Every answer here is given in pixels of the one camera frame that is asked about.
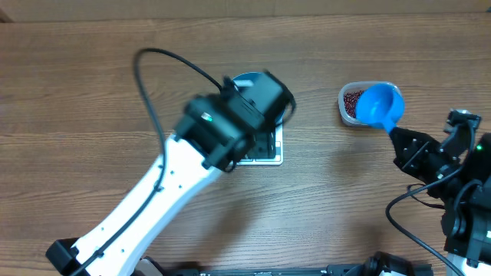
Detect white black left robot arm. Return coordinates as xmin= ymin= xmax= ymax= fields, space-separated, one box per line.
xmin=45 ymin=71 xmax=296 ymax=275

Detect blue metal bowl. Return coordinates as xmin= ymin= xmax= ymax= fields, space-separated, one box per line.
xmin=232 ymin=71 xmax=267 ymax=88

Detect blue plastic measuring scoop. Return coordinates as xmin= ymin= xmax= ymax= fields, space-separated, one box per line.
xmin=355 ymin=84 xmax=405 ymax=134

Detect red beans in container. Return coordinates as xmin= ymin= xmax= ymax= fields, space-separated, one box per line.
xmin=343 ymin=90 xmax=364 ymax=118

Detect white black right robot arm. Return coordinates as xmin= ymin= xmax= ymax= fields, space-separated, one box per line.
xmin=385 ymin=123 xmax=490 ymax=275

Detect clear plastic bean container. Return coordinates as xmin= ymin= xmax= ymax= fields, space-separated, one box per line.
xmin=338 ymin=80 xmax=402 ymax=127

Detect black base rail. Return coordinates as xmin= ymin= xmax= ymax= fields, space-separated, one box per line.
xmin=133 ymin=251 xmax=434 ymax=276

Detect white digital kitchen scale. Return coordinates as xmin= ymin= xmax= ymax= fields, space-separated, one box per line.
xmin=238 ymin=126 xmax=284 ymax=166

